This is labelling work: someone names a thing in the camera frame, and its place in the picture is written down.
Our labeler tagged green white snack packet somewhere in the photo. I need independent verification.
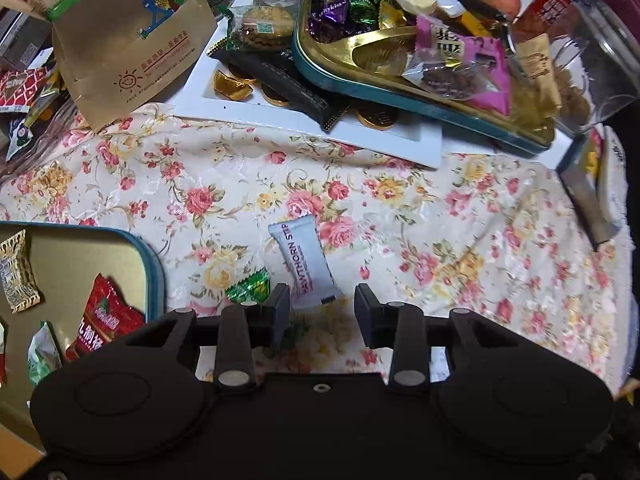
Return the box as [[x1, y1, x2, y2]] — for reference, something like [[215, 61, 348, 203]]
[[27, 321, 64, 387]]

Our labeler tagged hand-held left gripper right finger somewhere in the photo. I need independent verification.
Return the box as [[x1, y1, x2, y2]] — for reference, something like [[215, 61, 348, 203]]
[[354, 284, 521, 394]]

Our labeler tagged floral tablecloth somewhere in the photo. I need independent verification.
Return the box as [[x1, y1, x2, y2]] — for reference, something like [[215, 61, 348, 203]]
[[0, 102, 640, 397]]

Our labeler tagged dark flat box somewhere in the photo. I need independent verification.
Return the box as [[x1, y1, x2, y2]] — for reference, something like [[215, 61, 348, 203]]
[[556, 130, 622, 247]]

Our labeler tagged red lattice pattern packet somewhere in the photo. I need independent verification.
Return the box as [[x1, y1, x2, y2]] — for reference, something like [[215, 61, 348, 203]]
[[0, 67, 52, 114]]

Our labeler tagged pile of wrapped candies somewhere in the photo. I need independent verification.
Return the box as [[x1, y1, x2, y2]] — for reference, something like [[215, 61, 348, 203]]
[[302, 0, 417, 44]]

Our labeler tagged brown paper bag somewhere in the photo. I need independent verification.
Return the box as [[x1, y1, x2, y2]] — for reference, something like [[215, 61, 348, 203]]
[[41, 0, 219, 132]]

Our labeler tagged pale grey strip packet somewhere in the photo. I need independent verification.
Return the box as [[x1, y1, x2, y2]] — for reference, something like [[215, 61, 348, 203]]
[[268, 214, 346, 312]]

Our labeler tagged small teal tin tray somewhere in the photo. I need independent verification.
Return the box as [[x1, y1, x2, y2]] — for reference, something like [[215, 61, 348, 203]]
[[0, 220, 166, 453]]

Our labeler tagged black gold patterned packet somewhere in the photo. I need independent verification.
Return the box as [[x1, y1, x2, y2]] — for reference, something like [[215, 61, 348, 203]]
[[0, 229, 41, 314]]

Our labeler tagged clear raisin packet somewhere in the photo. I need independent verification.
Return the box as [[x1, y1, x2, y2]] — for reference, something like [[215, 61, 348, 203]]
[[401, 52, 489, 102]]

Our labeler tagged pink snack packet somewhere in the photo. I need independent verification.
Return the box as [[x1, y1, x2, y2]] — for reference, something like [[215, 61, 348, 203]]
[[414, 14, 514, 117]]

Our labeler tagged glossy red snack packet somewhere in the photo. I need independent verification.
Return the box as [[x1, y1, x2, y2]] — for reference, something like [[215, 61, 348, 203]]
[[65, 273, 146, 364]]

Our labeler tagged round cookie packet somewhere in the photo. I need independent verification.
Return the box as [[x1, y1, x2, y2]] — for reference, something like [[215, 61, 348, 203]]
[[224, 5, 296, 54]]

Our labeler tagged red apple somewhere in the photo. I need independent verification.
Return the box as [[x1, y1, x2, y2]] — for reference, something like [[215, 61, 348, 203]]
[[477, 0, 522, 19]]

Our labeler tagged large teal tin tray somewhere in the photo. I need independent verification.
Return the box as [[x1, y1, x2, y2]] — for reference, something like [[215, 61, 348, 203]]
[[291, 0, 557, 156]]

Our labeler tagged long black snack packet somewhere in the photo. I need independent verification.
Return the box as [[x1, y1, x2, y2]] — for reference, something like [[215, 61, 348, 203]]
[[226, 50, 352, 134]]

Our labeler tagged red packet with white print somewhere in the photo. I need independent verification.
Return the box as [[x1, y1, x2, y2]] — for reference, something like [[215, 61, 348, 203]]
[[514, 0, 572, 37]]

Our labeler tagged white rectangular tray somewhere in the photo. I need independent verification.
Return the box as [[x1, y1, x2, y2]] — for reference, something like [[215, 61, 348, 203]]
[[172, 0, 444, 169]]

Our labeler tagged clear plastic cookie container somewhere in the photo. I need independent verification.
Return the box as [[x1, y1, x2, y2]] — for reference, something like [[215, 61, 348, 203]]
[[549, 0, 640, 137]]

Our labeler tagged green candy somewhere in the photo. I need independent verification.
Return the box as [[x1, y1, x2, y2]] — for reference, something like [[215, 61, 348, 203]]
[[224, 265, 311, 350]]

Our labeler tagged tan snack packet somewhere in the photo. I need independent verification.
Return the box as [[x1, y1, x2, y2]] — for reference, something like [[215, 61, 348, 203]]
[[514, 32, 564, 122]]

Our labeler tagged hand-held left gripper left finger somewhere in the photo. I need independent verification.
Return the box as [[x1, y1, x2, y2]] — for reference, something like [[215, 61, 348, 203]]
[[122, 282, 292, 394]]

